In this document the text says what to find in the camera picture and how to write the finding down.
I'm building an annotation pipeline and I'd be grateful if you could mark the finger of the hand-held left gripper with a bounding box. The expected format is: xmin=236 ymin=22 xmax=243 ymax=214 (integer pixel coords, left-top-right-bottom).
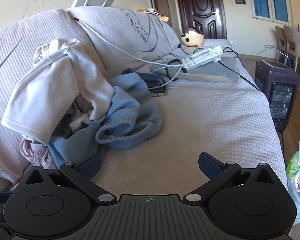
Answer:
xmin=0 ymin=189 xmax=13 ymax=204

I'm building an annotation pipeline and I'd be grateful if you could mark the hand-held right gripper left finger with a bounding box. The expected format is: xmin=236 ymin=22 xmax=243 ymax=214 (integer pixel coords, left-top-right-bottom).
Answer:
xmin=22 ymin=154 xmax=116 ymax=204

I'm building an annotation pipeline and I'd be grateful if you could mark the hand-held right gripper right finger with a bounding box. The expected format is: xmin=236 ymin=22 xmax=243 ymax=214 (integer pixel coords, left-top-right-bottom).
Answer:
xmin=182 ymin=152 xmax=281 ymax=203

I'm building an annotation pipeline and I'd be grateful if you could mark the light blue top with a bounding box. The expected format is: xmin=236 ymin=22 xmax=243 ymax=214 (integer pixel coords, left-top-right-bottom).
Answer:
xmin=48 ymin=124 xmax=101 ymax=169

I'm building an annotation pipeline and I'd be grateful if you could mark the printed cream pajama top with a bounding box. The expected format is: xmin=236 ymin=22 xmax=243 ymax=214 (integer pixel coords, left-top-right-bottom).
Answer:
xmin=69 ymin=105 xmax=106 ymax=133

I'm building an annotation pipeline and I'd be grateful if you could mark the white sweatshirt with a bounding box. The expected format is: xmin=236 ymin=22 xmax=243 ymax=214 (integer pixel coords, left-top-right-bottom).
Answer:
xmin=2 ymin=38 xmax=115 ymax=146

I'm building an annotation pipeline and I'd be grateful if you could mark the light blue knit sweater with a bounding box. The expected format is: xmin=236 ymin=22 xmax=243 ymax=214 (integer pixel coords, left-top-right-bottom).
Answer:
xmin=95 ymin=100 xmax=165 ymax=150

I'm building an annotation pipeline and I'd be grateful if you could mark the pink garment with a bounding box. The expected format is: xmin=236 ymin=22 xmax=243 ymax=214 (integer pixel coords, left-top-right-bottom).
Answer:
xmin=19 ymin=134 xmax=58 ymax=170

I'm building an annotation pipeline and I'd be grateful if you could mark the phone with green case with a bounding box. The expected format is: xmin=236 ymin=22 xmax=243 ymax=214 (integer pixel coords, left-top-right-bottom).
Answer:
xmin=148 ymin=84 xmax=169 ymax=98

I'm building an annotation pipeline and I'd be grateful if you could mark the dark purple heater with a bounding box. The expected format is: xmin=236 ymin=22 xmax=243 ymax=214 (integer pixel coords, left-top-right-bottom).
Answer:
xmin=255 ymin=59 xmax=300 ymax=132

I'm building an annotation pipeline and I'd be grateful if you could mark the white power strip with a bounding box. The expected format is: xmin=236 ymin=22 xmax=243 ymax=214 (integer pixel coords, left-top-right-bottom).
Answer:
xmin=181 ymin=45 xmax=224 ymax=71

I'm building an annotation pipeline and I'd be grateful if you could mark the cream round toy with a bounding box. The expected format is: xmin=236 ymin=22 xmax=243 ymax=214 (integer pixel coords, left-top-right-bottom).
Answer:
xmin=179 ymin=27 xmax=205 ymax=47

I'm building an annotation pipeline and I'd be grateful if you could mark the printed white back cushion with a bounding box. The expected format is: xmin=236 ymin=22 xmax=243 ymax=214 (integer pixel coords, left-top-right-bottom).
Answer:
xmin=66 ymin=6 xmax=182 ymax=70

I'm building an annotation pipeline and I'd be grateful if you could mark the grey dining chair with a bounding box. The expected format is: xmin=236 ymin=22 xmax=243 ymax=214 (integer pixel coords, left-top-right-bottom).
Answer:
xmin=275 ymin=26 xmax=291 ymax=63
xmin=283 ymin=26 xmax=300 ymax=72

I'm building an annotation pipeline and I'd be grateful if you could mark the yellow cloth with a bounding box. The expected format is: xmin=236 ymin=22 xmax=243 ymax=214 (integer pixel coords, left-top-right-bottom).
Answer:
xmin=137 ymin=6 xmax=169 ymax=23

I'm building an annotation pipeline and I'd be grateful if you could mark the brown entrance door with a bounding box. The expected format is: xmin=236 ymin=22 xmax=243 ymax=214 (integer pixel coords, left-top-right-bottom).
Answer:
xmin=174 ymin=0 xmax=227 ymax=40

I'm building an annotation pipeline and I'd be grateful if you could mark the window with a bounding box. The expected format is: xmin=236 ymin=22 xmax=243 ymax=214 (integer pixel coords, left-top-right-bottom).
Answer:
xmin=247 ymin=0 xmax=289 ymax=23

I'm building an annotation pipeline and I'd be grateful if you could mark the black power cable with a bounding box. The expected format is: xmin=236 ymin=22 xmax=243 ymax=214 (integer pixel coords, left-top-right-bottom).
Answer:
xmin=165 ymin=44 xmax=287 ymax=165

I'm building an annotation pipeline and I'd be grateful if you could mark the white cable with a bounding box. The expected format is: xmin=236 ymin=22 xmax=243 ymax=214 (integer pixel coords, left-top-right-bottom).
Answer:
xmin=73 ymin=17 xmax=188 ymax=90

